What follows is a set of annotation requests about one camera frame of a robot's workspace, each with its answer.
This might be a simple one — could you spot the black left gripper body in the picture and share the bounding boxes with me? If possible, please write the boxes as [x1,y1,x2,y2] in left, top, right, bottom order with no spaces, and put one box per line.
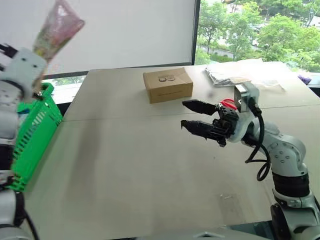
[0,43,19,58]

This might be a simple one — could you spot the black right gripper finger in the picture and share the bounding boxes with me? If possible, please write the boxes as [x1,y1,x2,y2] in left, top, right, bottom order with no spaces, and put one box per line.
[182,99,220,116]
[180,119,215,141]

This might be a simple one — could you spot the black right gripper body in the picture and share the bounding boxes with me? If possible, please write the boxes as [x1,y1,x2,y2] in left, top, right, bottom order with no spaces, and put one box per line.
[211,102,240,148]

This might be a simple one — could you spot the pink and green snack pouch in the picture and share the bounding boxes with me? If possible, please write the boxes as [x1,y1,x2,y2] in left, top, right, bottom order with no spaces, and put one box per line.
[31,0,86,96]

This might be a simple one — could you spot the green plastic basket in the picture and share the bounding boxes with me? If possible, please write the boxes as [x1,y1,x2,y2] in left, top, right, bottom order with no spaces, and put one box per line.
[11,83,63,193]

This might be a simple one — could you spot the white and blue packet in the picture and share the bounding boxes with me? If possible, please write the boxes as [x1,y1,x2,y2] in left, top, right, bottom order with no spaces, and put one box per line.
[16,106,30,124]

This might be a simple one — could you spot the brown cardboard box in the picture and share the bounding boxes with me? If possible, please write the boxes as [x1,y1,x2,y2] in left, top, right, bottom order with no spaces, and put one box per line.
[142,67,194,104]

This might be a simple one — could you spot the clear plastic bags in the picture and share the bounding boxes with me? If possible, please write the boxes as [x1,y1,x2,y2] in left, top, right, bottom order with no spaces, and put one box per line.
[204,58,286,93]

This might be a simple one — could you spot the purple item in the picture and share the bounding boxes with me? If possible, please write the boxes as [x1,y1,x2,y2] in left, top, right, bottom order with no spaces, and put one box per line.
[296,73,313,86]

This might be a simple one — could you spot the white roller blind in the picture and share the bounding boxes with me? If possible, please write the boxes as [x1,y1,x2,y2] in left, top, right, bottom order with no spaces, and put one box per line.
[0,0,196,75]

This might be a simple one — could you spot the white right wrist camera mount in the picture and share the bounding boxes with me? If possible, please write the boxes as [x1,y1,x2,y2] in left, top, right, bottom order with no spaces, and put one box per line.
[229,81,261,144]

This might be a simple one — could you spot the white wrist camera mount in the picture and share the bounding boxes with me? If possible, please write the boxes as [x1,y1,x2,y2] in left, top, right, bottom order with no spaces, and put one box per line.
[0,47,48,106]
[229,81,261,144]

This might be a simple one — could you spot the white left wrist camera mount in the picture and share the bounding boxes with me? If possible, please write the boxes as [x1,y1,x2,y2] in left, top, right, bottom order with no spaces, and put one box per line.
[0,47,48,106]

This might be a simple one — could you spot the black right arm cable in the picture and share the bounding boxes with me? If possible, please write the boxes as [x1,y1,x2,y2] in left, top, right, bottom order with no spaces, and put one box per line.
[244,101,272,182]

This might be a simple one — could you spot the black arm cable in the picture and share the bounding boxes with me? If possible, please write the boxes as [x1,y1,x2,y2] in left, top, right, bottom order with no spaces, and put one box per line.
[244,101,272,182]
[14,192,41,240]

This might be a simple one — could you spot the black window frame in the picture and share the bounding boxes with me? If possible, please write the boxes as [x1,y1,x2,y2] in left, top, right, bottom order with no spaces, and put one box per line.
[191,0,202,66]

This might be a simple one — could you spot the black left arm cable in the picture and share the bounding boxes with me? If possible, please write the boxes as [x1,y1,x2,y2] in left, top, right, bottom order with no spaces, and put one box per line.
[14,192,41,240]

